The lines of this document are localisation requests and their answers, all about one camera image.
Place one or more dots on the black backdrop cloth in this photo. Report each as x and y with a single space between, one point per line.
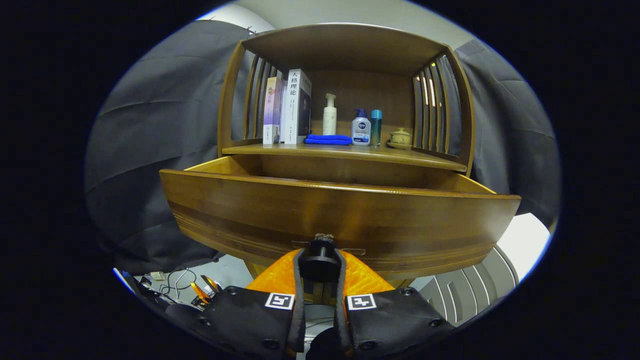
150 150

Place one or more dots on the white panel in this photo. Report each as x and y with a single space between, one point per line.
525 240

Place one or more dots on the lidded tea cup with saucer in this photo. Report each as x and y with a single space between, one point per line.
401 138

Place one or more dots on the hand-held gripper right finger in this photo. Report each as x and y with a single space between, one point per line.
341 320

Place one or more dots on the wooden countertop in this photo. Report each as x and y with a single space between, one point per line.
325 150

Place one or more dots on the white bottle with blue cap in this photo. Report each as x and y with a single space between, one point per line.
361 131

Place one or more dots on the wooden drawer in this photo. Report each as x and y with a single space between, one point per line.
300 215

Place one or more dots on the grey slatted panel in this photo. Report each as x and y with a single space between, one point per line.
470 295

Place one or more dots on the white pump bottle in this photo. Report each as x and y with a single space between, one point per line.
329 120

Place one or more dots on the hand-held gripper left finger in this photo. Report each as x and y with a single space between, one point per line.
299 320

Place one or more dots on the blue folded cloth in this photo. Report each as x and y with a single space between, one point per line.
327 140

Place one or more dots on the teal bottle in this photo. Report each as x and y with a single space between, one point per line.
376 127

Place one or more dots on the orange black tool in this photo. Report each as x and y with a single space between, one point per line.
200 294

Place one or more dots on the white book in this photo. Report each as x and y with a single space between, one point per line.
292 110

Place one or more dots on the purple book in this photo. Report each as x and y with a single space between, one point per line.
272 110

